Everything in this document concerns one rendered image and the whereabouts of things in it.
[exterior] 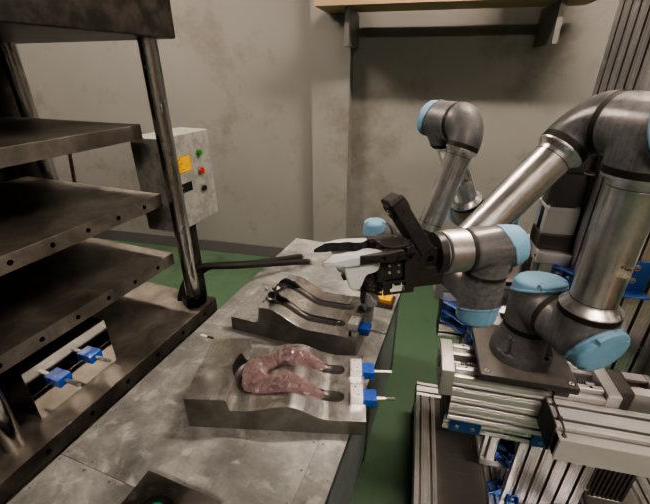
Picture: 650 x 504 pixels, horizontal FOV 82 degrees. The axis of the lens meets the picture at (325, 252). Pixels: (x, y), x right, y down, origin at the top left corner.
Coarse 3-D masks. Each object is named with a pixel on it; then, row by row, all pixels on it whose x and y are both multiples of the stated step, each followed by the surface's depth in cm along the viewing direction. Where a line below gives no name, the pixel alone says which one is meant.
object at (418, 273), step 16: (384, 240) 61; (400, 240) 61; (432, 240) 63; (416, 256) 61; (432, 256) 63; (448, 256) 60; (384, 272) 60; (400, 272) 61; (416, 272) 62; (432, 272) 63; (384, 288) 60
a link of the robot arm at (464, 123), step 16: (448, 112) 113; (464, 112) 110; (448, 128) 113; (464, 128) 109; (480, 128) 109; (448, 144) 112; (464, 144) 109; (480, 144) 111; (448, 160) 113; (464, 160) 111; (448, 176) 113; (432, 192) 116; (448, 192) 114; (432, 208) 116; (448, 208) 116; (432, 224) 117
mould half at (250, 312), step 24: (264, 288) 162; (288, 288) 148; (312, 288) 154; (240, 312) 146; (264, 312) 137; (288, 312) 138; (312, 312) 142; (336, 312) 142; (264, 336) 142; (288, 336) 138; (312, 336) 134; (336, 336) 130; (360, 336) 134
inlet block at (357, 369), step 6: (354, 360) 120; (360, 360) 119; (354, 366) 117; (360, 366) 117; (366, 366) 119; (372, 366) 119; (354, 372) 116; (360, 372) 116; (366, 372) 116; (372, 372) 116; (378, 372) 118; (384, 372) 118; (390, 372) 118; (366, 378) 117; (372, 378) 117
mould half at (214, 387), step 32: (224, 352) 119; (256, 352) 124; (320, 352) 125; (192, 384) 107; (224, 384) 107; (320, 384) 113; (192, 416) 105; (224, 416) 104; (256, 416) 103; (288, 416) 103; (320, 416) 103; (352, 416) 103
